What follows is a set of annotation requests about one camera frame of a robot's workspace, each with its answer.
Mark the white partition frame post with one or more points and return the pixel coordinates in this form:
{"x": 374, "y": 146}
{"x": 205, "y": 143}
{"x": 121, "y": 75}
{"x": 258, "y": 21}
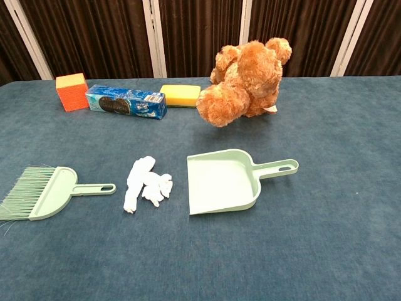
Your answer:
{"x": 28, "y": 37}
{"x": 153, "y": 37}
{"x": 347, "y": 40}
{"x": 246, "y": 22}

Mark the orange and yellow cube sponge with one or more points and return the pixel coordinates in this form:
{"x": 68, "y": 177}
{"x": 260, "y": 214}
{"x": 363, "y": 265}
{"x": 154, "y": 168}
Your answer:
{"x": 73, "y": 97}

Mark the dark brown pleated curtain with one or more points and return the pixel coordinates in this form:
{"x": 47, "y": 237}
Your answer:
{"x": 94, "y": 37}

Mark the blue-green table cover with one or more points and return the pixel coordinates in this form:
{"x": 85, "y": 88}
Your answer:
{"x": 219, "y": 251}

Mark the mint green dustpan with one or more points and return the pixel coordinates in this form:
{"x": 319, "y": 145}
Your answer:
{"x": 219, "y": 182}

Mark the blue cookie box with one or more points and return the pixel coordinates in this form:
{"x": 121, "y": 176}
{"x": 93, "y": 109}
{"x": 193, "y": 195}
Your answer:
{"x": 125, "y": 105}

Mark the mint green hand broom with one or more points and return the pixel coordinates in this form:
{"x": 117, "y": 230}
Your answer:
{"x": 56, "y": 194}

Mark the brown teddy bear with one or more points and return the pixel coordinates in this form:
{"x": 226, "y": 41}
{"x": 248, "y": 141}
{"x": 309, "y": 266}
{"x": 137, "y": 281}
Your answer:
{"x": 244, "y": 78}

